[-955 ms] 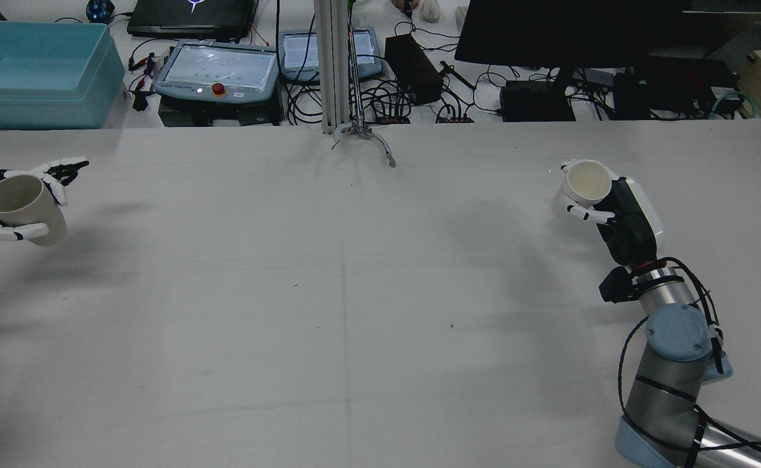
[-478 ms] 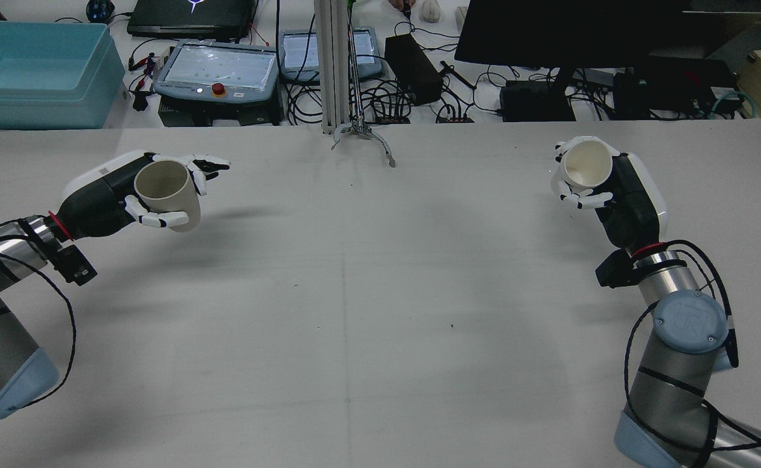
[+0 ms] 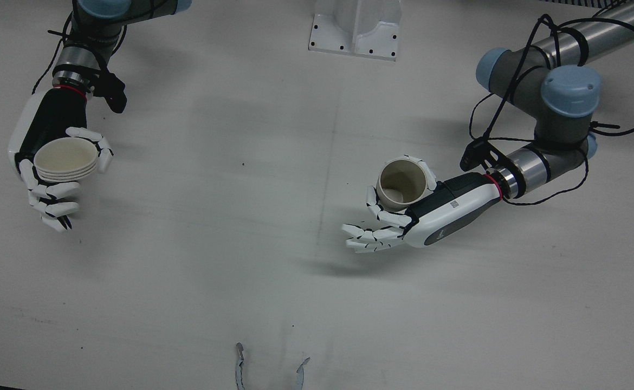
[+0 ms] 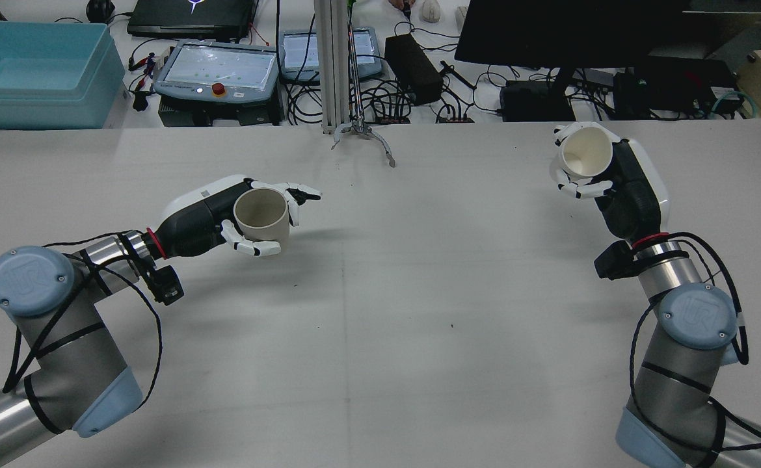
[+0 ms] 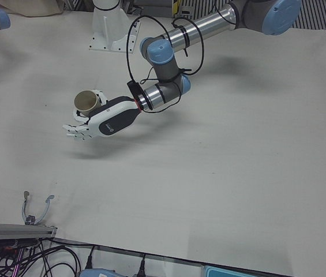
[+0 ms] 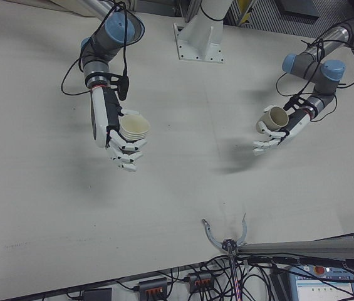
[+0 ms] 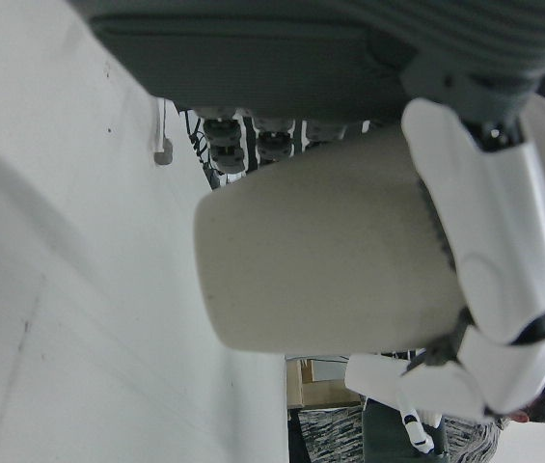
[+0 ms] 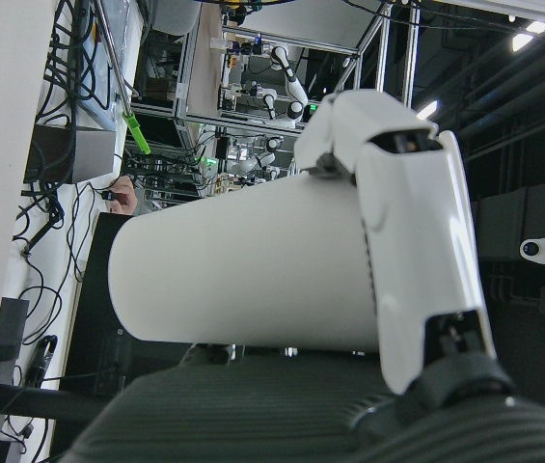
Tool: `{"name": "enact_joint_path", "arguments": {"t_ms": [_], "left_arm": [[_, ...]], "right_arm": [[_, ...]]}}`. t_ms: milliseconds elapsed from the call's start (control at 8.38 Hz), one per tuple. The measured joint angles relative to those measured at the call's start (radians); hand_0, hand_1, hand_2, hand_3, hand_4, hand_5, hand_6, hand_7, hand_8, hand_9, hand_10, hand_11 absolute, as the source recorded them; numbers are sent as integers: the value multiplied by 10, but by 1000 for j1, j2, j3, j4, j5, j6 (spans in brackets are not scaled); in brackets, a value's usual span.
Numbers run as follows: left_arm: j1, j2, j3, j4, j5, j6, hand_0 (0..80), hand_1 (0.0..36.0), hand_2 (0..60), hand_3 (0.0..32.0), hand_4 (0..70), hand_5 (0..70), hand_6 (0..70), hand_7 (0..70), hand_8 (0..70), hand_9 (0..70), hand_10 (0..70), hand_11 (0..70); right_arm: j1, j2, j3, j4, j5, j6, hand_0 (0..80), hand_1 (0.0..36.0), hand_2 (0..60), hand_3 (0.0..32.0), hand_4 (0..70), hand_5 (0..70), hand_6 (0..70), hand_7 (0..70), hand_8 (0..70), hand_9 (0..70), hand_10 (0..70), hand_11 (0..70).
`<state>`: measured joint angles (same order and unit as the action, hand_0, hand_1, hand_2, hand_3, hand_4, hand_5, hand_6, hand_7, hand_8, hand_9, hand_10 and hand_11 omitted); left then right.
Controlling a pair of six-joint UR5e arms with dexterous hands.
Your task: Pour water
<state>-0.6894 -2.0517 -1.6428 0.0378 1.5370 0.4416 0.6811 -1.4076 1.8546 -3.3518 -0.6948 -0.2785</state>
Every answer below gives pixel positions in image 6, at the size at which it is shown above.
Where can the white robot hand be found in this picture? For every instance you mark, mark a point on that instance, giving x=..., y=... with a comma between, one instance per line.
x=297, y=123
x=98, y=119

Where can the beige smooth paper cup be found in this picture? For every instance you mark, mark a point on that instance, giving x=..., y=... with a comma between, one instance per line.
x=273, y=120

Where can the white ribbed paper cup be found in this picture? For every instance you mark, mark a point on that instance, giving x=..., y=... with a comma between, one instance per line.
x=134, y=125

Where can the grey ribbed floor mat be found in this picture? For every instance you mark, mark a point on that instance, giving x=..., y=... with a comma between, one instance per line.
x=273, y=22

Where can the blue metal grabber claw tool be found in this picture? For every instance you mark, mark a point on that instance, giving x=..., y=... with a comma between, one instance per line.
x=209, y=233

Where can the robot teach pendant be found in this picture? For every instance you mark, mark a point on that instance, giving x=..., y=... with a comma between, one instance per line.
x=320, y=288

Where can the black hub with orange ports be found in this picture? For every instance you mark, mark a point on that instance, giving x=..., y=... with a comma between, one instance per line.
x=153, y=283
x=200, y=279

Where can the black power adapter box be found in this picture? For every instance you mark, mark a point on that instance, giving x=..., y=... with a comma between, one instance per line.
x=98, y=294

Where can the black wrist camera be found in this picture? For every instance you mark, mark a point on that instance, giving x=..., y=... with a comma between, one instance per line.
x=123, y=87
x=292, y=104

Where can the aluminium profile post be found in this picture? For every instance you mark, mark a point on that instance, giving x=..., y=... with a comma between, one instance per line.
x=305, y=246

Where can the yellow black striped post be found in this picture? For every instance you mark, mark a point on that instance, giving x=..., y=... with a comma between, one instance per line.
x=245, y=11

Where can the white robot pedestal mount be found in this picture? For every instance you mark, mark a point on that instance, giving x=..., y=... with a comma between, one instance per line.
x=200, y=40

